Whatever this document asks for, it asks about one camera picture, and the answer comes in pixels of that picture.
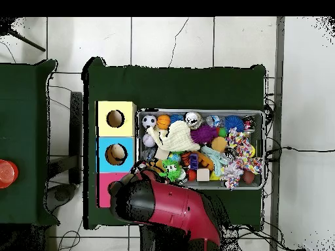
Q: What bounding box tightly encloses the tan plush toy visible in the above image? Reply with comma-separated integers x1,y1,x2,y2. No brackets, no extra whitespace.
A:
151,159,164,173

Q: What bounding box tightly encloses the clear mesh bin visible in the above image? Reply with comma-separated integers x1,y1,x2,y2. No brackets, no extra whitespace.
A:
136,109,265,190

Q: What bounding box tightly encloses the wooden box with three holes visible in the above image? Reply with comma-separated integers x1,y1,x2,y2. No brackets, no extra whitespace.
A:
96,100,138,209

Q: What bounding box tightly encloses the cream knitted cloth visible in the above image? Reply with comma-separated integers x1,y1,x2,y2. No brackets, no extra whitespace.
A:
145,120,201,160

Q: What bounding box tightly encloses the small orange basketball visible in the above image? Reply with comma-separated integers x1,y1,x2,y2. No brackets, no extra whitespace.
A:
156,114,172,131

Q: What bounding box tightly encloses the small soccer ball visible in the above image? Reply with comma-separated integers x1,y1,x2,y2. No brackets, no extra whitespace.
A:
141,114,158,129

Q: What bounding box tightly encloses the green fuzzy toy with eyes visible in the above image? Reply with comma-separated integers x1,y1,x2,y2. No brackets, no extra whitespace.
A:
160,159,183,183

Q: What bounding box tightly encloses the purple spiky ball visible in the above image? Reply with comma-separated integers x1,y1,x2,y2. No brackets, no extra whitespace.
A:
190,124,219,145

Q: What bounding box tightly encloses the blue spiky ball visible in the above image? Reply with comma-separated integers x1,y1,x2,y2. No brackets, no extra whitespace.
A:
224,114,245,133

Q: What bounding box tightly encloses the colourful patterned cloth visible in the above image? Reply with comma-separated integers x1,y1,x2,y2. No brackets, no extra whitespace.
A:
219,129,264,190

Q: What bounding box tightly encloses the green cloth side table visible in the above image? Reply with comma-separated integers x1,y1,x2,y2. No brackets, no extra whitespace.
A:
0,57,60,227

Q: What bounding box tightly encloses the red round container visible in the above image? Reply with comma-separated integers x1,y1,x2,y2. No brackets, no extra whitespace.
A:
0,159,20,190

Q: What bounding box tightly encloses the black tripod leg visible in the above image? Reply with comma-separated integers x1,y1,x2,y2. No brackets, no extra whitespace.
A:
0,18,47,53

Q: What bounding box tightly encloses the black floor cable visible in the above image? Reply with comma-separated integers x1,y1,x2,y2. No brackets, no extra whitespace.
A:
266,146,335,157

